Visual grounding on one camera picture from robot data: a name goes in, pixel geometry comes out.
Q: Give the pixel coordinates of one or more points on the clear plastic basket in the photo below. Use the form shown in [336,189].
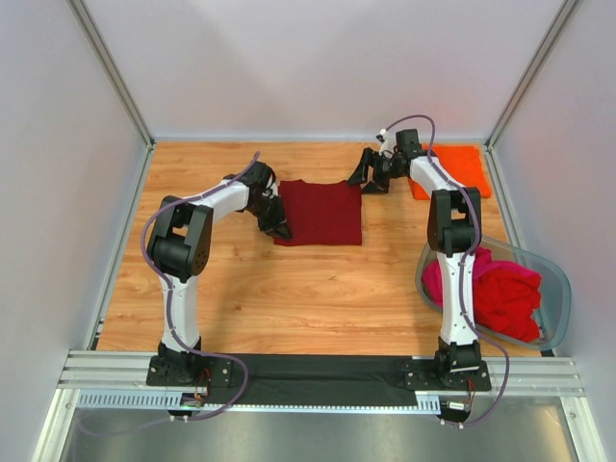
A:
[553,314]

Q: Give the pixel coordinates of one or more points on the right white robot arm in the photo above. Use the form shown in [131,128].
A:
[453,233]

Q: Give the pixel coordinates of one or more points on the slotted cable duct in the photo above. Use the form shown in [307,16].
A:
[178,401]

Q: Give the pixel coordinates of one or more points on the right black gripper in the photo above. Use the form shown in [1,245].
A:
[376,167]

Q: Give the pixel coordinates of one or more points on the black cloth strip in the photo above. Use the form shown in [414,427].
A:
[325,380]

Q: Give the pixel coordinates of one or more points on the folded orange t shirt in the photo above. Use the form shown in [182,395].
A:
[458,164]

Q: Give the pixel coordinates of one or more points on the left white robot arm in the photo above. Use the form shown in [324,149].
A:
[176,244]

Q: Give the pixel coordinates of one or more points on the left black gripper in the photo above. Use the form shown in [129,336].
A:
[271,218]

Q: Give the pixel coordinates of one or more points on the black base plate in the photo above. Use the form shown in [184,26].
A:
[425,375]
[186,370]

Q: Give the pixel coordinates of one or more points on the bright red t shirt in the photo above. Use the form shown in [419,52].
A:
[505,301]

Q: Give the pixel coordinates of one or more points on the dark red t shirt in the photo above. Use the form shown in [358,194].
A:
[322,214]

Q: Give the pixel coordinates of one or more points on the aluminium front rail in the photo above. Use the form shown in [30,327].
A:
[126,370]

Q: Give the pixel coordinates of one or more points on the aluminium frame post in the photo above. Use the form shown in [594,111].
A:
[100,49]
[541,55]

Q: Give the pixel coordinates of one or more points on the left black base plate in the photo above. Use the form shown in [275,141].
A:
[186,370]

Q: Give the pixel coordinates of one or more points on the right aluminium frame post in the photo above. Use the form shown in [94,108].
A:
[541,55]

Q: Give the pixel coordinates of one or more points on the left aluminium frame post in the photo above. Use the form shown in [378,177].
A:
[100,49]

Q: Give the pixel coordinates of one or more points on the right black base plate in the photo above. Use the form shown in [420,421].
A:
[425,375]

